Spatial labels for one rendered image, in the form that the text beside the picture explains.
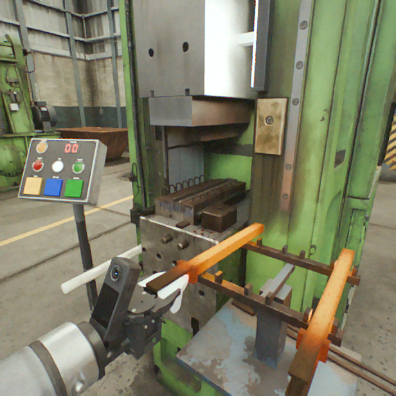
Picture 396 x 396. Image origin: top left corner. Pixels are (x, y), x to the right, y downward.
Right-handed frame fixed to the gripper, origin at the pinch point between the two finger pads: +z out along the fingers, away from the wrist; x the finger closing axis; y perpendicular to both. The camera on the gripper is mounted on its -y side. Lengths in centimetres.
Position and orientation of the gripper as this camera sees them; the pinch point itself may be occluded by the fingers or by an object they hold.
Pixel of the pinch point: (180, 273)
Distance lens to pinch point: 53.8
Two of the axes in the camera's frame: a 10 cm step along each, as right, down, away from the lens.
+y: -0.2, 9.5, 3.1
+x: 7.9, 2.1, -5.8
